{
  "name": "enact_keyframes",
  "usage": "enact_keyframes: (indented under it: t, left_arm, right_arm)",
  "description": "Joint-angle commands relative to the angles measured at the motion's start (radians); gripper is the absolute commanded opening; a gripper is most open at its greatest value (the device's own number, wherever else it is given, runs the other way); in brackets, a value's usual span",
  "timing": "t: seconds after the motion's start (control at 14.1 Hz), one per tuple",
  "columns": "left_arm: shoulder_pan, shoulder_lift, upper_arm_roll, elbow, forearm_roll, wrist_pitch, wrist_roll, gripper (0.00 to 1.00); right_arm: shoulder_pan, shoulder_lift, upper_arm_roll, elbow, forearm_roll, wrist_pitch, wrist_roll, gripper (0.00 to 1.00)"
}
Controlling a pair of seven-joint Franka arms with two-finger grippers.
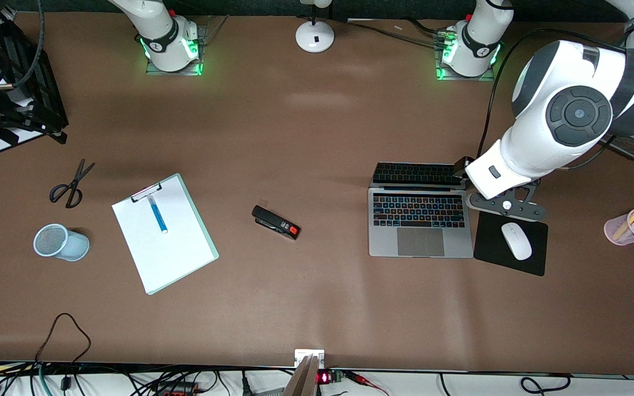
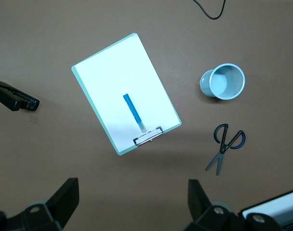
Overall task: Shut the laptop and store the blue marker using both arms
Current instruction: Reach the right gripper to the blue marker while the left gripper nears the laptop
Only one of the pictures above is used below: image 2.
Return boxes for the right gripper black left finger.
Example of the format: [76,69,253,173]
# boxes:
[0,177,80,231]

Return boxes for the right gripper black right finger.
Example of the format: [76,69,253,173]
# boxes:
[182,179,284,231]

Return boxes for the blue marker with white cap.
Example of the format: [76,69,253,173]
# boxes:
[122,92,147,133]

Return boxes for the black and blue scissors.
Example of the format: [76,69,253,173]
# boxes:
[205,123,246,176]

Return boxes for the mint green clipboard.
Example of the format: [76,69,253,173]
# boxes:
[71,33,182,156]

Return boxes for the black stapler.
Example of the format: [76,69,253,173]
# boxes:
[0,80,40,112]

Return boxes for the light blue mesh cup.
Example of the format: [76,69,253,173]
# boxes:
[200,63,246,101]

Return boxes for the white paper sheet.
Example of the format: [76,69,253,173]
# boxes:
[74,35,181,151]

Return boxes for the thin black looped cable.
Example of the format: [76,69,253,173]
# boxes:
[193,0,226,20]

